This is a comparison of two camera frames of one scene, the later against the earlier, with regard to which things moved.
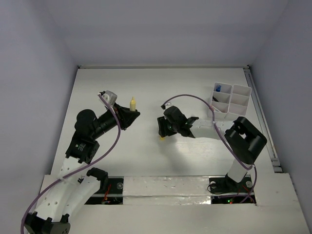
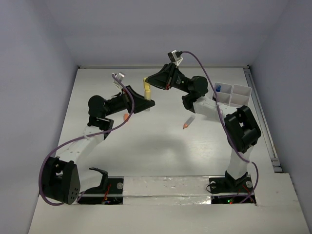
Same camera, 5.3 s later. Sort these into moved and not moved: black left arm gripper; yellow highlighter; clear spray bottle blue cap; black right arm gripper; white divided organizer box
Moved: yellow highlighter; black right arm gripper; black left arm gripper
Not moved: clear spray bottle blue cap; white divided organizer box
